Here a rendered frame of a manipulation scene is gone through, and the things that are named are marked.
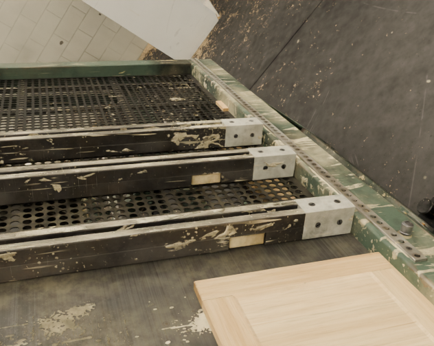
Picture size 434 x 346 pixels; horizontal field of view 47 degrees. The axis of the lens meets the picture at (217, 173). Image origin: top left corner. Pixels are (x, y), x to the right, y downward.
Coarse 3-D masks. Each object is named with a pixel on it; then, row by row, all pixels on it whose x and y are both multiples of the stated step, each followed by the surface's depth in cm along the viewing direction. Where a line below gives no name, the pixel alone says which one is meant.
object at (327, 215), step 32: (96, 224) 100; (128, 224) 101; (160, 224) 103; (192, 224) 102; (224, 224) 103; (256, 224) 106; (288, 224) 109; (320, 224) 111; (0, 256) 91; (32, 256) 93; (64, 256) 95; (96, 256) 97; (128, 256) 99; (160, 256) 102
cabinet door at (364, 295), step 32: (352, 256) 104; (224, 288) 93; (256, 288) 93; (288, 288) 94; (320, 288) 95; (352, 288) 95; (384, 288) 96; (416, 288) 96; (224, 320) 85; (256, 320) 86; (288, 320) 86; (320, 320) 87; (352, 320) 87; (384, 320) 88; (416, 320) 88
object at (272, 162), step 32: (128, 160) 128; (160, 160) 130; (192, 160) 130; (224, 160) 132; (256, 160) 134; (288, 160) 138; (0, 192) 116; (32, 192) 119; (64, 192) 121; (96, 192) 124; (128, 192) 127
